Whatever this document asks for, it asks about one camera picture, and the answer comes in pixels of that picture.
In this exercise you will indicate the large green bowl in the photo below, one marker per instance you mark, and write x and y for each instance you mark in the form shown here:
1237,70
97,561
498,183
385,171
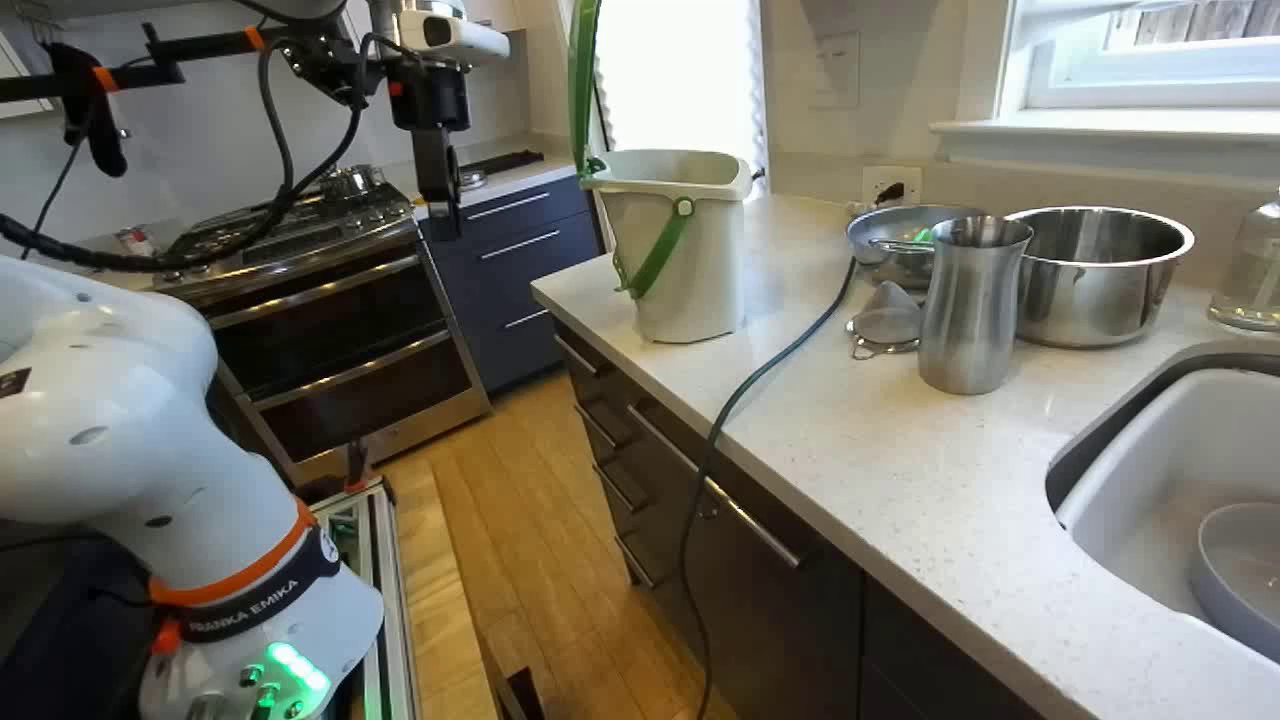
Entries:
583,80

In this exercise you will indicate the clear glass soap dispenser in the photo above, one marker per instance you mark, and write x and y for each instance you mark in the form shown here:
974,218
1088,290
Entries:
1248,275

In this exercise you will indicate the white framed window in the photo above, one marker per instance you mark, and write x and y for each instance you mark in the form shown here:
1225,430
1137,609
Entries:
1145,54

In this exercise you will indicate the tall stainless steel cup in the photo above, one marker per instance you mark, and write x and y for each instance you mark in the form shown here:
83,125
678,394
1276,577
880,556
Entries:
971,312

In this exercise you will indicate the metal robot cart frame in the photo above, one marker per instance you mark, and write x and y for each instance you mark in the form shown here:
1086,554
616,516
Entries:
380,601

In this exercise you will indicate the grey bowl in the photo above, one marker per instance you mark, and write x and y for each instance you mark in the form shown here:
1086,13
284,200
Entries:
1245,582

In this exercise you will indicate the stainless steel oven range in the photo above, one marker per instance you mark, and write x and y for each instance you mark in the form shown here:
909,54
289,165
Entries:
332,334

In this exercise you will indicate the white wall outlet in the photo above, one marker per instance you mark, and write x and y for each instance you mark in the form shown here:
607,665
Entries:
891,184

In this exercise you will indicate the white kitchen sink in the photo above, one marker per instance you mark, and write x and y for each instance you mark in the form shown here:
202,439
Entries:
1174,466

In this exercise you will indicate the stainless steel pot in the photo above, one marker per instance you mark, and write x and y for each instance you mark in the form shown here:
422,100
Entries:
1101,284

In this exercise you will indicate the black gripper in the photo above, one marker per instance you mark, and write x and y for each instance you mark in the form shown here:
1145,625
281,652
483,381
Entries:
428,96

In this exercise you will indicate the blue drawer cabinet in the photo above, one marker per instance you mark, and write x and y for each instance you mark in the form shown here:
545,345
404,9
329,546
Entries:
513,275

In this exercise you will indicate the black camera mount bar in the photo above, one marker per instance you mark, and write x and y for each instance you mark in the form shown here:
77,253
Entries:
163,61

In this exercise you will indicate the small steel pan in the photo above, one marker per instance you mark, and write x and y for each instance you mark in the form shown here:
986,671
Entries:
884,244

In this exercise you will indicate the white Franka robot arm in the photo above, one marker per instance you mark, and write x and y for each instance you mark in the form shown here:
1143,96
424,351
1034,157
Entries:
104,403

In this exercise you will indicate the dark counter cabinet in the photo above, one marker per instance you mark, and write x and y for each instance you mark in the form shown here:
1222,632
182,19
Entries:
747,574

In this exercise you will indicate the window with white blinds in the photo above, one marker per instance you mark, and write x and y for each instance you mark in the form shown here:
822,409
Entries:
675,75

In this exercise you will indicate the white plastic bin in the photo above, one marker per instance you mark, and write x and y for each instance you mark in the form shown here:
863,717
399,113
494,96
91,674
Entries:
685,267

